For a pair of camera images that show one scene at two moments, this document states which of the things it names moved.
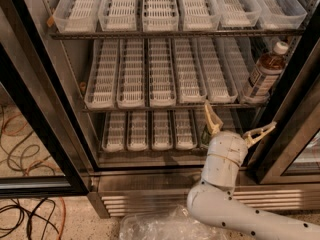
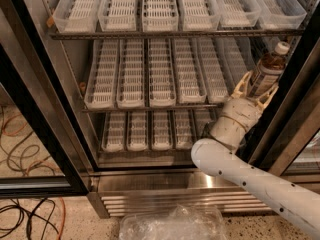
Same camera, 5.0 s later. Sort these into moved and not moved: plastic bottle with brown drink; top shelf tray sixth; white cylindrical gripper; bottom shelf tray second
Moved: white cylindrical gripper
Not moved: top shelf tray sixth; bottom shelf tray second; plastic bottle with brown drink
